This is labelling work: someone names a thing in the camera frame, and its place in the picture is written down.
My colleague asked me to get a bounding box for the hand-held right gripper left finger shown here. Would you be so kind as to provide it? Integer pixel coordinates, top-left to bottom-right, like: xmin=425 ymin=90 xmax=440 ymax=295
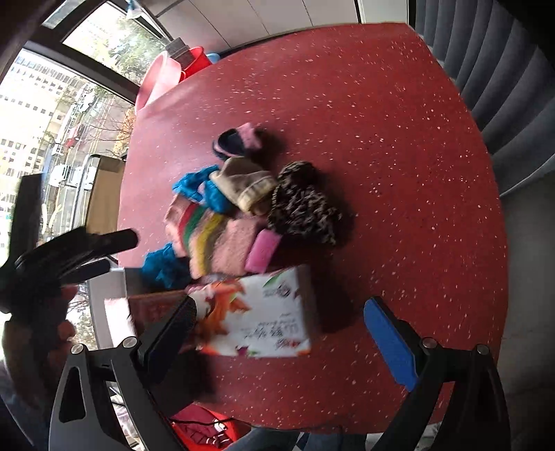
xmin=49 ymin=296 xmax=217 ymax=451

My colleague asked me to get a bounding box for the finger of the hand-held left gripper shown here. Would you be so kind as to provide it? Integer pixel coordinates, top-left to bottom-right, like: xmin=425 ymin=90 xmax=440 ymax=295
xmin=65 ymin=229 xmax=140 ymax=266
xmin=56 ymin=259 xmax=112 ymax=284

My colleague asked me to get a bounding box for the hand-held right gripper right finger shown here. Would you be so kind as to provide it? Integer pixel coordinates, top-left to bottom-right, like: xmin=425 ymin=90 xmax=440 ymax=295
xmin=363 ymin=297 xmax=512 ymax=451

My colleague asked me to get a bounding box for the white storage box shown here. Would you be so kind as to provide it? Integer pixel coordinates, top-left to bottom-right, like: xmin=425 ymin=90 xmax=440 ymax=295
xmin=104 ymin=265 xmax=191 ymax=350

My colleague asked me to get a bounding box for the striped knitted glove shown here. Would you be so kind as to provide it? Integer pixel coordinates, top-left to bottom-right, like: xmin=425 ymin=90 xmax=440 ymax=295
xmin=164 ymin=195 xmax=270 ymax=280

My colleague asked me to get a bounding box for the blue cloth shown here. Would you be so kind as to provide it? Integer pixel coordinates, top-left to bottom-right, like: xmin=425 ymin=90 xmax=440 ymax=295
xmin=141 ymin=243 xmax=194 ymax=291
xmin=172 ymin=165 xmax=235 ymax=214

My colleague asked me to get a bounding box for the pink and navy sock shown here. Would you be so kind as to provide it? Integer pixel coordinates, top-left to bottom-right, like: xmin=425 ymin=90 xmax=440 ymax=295
xmin=212 ymin=122 xmax=265 ymax=162

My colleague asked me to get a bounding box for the person's left forearm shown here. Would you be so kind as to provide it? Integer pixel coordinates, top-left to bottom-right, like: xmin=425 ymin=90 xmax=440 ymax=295
xmin=0 ymin=364 xmax=50 ymax=451

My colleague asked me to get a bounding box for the person's left hand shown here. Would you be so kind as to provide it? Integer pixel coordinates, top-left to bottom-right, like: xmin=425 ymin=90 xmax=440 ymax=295
xmin=2 ymin=284 xmax=81 ymax=408

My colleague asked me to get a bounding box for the booklet under blue cloth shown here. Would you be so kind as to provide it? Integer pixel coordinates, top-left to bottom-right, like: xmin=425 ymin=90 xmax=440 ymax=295
xmin=186 ymin=265 xmax=322 ymax=358

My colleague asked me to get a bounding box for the pink fuzzy sock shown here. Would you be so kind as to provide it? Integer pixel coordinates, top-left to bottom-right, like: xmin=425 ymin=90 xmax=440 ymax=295
xmin=245 ymin=229 xmax=280 ymax=274

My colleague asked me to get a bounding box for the leopard print sock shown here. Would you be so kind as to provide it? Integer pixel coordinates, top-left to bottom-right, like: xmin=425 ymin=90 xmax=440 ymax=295
xmin=265 ymin=160 xmax=348 ymax=248

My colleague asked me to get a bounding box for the pink plastic basin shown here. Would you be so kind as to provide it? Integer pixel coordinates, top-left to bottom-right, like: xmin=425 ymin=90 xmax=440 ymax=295
xmin=134 ymin=52 xmax=185 ymax=116

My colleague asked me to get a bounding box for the red plastic bucket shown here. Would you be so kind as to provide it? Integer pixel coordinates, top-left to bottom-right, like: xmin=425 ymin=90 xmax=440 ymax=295
xmin=178 ymin=47 xmax=213 ymax=81

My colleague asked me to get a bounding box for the dark grey basket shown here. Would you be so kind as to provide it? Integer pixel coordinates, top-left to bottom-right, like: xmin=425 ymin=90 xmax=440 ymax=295
xmin=167 ymin=37 xmax=190 ymax=61

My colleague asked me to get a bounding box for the grey curtain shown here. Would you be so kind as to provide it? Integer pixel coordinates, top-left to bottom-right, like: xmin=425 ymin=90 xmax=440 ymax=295
xmin=412 ymin=0 xmax=555 ymax=200

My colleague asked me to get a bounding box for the black window frame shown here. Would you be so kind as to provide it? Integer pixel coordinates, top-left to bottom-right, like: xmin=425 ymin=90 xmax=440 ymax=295
xmin=0 ymin=0 xmax=174 ymax=105

